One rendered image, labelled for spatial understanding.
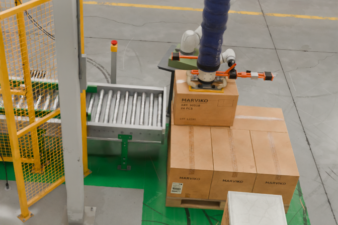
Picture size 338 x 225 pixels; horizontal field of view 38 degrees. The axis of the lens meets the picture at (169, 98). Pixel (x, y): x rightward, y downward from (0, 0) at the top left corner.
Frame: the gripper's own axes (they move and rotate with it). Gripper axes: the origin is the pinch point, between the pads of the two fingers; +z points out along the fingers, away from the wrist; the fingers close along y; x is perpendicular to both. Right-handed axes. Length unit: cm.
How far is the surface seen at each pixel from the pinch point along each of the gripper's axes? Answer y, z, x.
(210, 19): -64, 11, 31
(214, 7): -76, 11, 30
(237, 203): 6, 156, 10
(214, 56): -24.7, 9.4, 22.4
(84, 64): -63, 93, 129
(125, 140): 66, 34, 100
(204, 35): -44, 6, 34
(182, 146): 54, 50, 45
